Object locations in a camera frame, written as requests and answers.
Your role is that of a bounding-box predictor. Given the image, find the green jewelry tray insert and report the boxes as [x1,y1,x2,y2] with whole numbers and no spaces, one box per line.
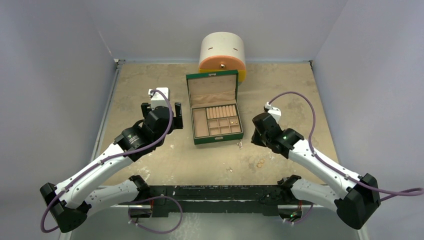
[191,104,243,139]

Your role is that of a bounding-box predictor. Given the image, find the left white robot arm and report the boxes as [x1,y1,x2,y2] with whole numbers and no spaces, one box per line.
[40,102,183,233]

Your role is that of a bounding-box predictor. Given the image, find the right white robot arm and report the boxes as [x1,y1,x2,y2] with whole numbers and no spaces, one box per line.
[251,112,381,230]

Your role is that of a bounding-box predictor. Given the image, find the green jewelry box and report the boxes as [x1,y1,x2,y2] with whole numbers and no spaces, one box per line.
[186,70,244,145]

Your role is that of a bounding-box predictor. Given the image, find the silver earring near box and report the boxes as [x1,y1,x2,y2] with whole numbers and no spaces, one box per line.
[237,140,243,149]

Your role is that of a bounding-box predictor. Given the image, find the white orange round drawer box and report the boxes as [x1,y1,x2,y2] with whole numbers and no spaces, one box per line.
[198,31,247,84]

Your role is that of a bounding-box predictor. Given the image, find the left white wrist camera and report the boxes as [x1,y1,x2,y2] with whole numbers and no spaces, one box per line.
[148,87,170,110]

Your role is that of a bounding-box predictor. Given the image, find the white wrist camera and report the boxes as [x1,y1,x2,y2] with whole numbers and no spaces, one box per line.
[148,87,170,110]
[263,101,282,123]

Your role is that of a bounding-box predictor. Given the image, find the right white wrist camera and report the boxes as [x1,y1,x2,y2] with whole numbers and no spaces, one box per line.
[263,101,282,123]

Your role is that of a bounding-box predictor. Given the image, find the aluminium frame rail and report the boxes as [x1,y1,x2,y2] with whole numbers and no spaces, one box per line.
[89,59,126,163]

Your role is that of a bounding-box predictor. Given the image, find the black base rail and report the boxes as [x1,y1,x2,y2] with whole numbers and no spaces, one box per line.
[130,185,303,221]

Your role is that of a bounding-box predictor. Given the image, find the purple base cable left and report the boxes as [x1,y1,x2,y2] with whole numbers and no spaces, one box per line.
[127,195,184,235]

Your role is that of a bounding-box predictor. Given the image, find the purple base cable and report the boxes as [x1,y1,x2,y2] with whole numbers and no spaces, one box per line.
[127,195,184,235]
[282,202,315,226]

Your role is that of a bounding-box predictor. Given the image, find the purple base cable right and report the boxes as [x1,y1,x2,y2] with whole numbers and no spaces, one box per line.
[282,202,315,226]

